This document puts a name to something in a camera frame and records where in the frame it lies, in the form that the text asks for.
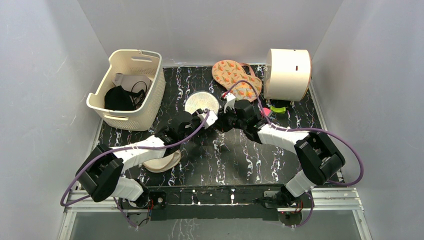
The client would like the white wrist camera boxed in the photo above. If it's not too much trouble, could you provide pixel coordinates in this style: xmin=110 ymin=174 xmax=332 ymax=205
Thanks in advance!
xmin=196 ymin=108 xmax=218 ymax=129
xmin=222 ymin=92 xmax=236 ymax=113

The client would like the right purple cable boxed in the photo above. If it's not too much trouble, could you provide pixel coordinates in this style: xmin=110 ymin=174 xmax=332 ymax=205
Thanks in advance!
xmin=226 ymin=80 xmax=365 ymax=187

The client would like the floral orange mesh laundry bag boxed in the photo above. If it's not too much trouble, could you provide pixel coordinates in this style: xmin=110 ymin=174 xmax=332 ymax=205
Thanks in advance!
xmin=211 ymin=60 xmax=263 ymax=102

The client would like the black bra in basket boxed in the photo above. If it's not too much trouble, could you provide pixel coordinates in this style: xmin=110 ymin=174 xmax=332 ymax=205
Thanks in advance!
xmin=104 ymin=81 xmax=147 ymax=111

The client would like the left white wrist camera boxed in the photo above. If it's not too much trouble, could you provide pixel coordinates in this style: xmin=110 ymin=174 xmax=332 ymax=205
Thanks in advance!
xmin=196 ymin=108 xmax=218 ymax=129

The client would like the cream cylindrical drum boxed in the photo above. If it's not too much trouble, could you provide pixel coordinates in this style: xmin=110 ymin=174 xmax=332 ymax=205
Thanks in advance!
xmin=263 ymin=48 xmax=312 ymax=102

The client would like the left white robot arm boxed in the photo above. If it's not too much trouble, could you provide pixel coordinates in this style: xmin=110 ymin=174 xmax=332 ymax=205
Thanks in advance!
xmin=74 ymin=109 xmax=215 ymax=208

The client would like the white blue-trimmed mesh laundry bag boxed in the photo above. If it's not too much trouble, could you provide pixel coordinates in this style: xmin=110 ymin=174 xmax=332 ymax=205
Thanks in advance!
xmin=184 ymin=91 xmax=220 ymax=114

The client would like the green clip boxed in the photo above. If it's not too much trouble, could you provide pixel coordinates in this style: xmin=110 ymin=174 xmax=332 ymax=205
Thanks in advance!
xmin=269 ymin=105 xmax=287 ymax=114

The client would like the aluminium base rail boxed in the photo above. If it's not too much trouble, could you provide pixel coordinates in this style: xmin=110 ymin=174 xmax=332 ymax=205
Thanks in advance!
xmin=64 ymin=186 xmax=364 ymax=213

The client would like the cream round mesh laundry bag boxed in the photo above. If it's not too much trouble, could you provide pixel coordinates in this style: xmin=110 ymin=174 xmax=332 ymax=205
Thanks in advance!
xmin=142 ymin=150 xmax=182 ymax=173

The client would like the pink block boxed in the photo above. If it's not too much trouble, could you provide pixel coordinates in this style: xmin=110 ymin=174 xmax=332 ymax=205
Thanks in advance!
xmin=260 ymin=107 xmax=273 ymax=118

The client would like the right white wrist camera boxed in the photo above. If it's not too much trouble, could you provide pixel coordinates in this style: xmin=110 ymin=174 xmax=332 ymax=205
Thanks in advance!
xmin=222 ymin=92 xmax=236 ymax=113

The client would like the grey garment in basket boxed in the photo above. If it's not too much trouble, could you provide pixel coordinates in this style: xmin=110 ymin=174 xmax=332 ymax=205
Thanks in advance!
xmin=112 ymin=73 xmax=152 ymax=97

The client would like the cream perforated laundry basket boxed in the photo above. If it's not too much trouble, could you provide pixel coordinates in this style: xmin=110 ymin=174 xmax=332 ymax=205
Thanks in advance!
xmin=86 ymin=49 xmax=166 ymax=131

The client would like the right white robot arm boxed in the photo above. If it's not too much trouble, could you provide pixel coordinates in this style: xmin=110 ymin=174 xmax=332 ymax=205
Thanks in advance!
xmin=215 ymin=100 xmax=346 ymax=208

